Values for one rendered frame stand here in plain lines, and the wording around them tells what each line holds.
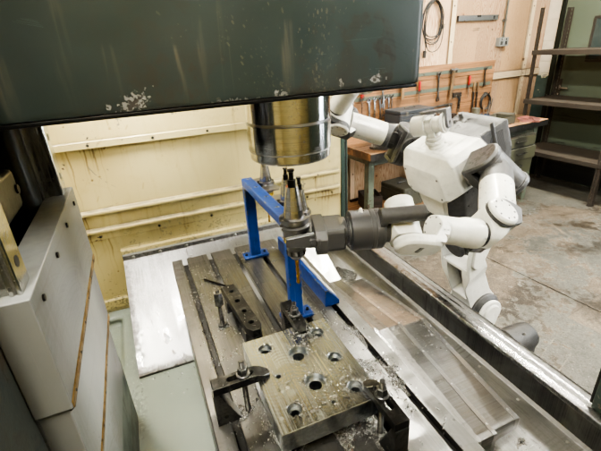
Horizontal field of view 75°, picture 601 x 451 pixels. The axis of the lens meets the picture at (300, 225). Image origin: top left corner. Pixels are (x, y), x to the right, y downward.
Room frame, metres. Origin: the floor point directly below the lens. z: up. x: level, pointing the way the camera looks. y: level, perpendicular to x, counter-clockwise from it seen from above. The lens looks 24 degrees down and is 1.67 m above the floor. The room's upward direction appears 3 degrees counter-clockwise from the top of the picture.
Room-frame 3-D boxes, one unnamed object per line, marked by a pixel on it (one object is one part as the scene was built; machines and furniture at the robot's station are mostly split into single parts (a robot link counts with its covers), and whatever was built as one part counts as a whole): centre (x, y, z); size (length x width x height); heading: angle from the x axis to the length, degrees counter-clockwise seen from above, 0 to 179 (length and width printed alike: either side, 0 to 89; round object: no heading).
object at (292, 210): (0.77, 0.01, 1.38); 0.04 x 0.04 x 0.07
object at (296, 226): (0.77, 0.01, 1.33); 0.06 x 0.06 x 0.03
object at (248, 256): (1.42, 0.19, 1.05); 0.10 x 0.05 x 0.30; 111
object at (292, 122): (0.77, 0.01, 1.53); 0.16 x 0.16 x 0.12
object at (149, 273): (1.37, 0.24, 0.75); 0.89 x 0.70 x 0.26; 111
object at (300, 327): (0.88, 0.03, 0.97); 0.13 x 0.03 x 0.15; 21
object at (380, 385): (0.58, -0.15, 0.97); 0.13 x 0.03 x 0.15; 21
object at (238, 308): (0.99, 0.19, 0.93); 0.26 x 0.05 x 0.06; 26
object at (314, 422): (0.70, 0.01, 0.97); 0.29 x 0.23 x 0.05; 21
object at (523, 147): (3.82, -1.40, 0.71); 2.21 x 0.95 x 1.43; 117
